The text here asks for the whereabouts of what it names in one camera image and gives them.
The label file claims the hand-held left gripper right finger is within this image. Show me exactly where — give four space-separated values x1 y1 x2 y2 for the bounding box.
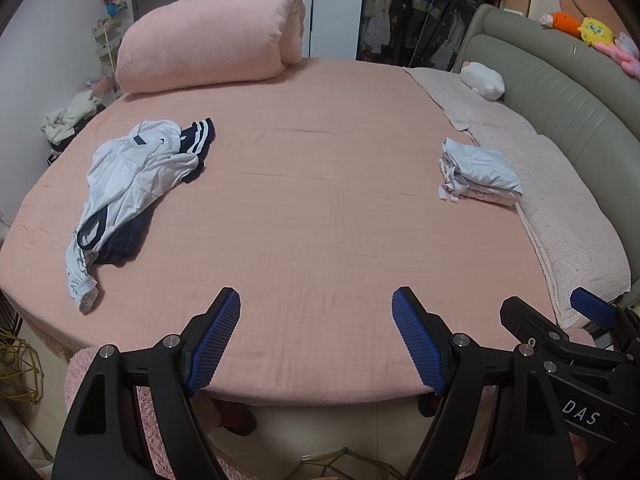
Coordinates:
391 286 573 480

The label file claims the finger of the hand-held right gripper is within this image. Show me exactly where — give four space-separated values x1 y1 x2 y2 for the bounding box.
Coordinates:
569 287 640 356
499 296 601 361

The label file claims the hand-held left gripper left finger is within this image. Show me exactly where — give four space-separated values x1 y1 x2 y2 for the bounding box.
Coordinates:
52 286 242 480

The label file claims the white navy-trimmed T-shirt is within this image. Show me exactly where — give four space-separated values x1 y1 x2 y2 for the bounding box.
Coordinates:
75 120 201 256

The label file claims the pile of clothes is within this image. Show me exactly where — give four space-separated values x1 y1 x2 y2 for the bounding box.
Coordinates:
40 89 108 151

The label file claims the dark red slipper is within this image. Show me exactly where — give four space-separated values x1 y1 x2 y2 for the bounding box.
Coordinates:
215 400 257 437

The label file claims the cream waffle blanket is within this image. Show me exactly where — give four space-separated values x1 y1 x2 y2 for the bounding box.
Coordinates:
470 125 632 328

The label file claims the folded pale pink garment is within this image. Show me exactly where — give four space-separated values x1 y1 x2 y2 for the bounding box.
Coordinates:
462 187 518 207

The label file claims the pink fluffy fabric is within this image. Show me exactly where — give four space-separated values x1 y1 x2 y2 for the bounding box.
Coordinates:
64 329 640 480

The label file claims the folded white garment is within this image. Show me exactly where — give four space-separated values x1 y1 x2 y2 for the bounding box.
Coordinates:
438 136 523 203

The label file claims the pink bed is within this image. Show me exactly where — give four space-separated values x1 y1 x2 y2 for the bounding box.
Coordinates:
0 55 640 411

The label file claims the navy striped garment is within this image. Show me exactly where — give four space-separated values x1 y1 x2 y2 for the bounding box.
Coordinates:
92 117 217 267

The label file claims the white plush toy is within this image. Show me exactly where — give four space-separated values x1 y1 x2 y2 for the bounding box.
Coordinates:
460 61 505 101

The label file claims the yellow plush toy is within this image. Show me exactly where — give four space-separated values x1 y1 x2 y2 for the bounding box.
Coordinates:
579 16 615 47

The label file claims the orange carrot plush toy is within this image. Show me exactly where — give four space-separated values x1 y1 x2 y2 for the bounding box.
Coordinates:
540 11 583 36

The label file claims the white shelf rack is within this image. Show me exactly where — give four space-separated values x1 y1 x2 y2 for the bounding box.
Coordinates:
91 16 126 96

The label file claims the glass-door wardrobe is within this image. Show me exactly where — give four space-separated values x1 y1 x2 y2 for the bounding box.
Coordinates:
356 0 493 73

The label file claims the white wardrobe door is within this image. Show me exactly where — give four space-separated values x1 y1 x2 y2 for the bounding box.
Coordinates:
310 0 363 61

